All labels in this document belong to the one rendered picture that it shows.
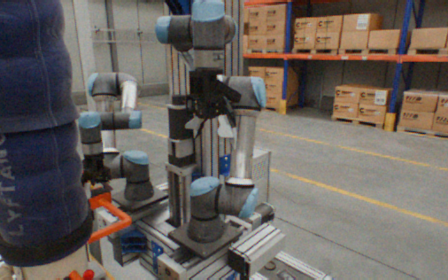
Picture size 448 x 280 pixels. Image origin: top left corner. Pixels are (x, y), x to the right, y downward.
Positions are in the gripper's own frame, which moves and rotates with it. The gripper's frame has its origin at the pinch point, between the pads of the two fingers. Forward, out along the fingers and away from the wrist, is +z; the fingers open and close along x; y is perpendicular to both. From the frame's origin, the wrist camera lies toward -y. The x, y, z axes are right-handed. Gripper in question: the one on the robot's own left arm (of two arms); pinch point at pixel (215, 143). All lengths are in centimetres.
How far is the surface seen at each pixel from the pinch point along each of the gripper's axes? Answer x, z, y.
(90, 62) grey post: -350, -6, -127
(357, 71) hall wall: -257, 38, -809
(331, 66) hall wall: -329, 28, -809
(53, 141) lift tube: -19.3, -4.2, 33.5
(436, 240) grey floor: 31, 152, -268
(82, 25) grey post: -350, -51, -123
